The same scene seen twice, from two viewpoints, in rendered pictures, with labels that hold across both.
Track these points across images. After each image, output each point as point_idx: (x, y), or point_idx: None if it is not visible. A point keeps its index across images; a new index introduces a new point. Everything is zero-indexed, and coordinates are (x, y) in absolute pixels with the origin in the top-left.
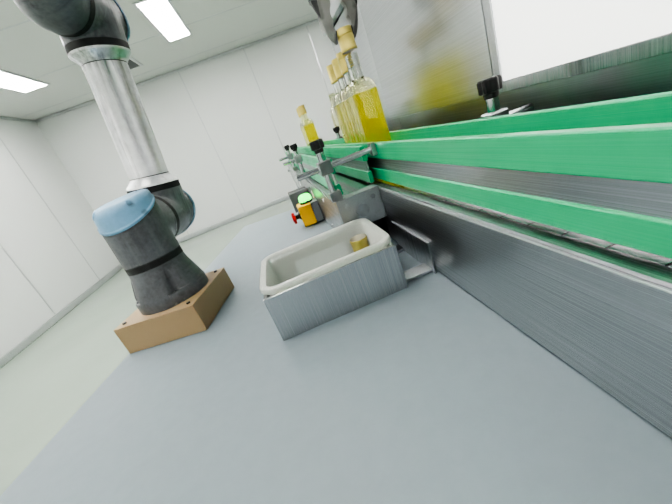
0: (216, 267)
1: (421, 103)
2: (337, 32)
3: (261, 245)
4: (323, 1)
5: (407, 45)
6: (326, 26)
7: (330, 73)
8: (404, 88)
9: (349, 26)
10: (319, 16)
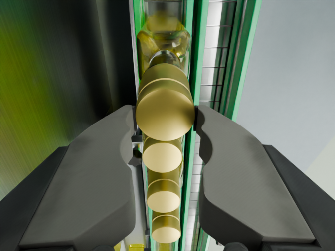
0: (333, 117)
1: (71, 30)
2: (193, 102)
3: (281, 129)
4: (247, 188)
5: (14, 52)
6: (234, 121)
7: (177, 214)
8: (71, 92)
9: (146, 90)
10: (269, 145)
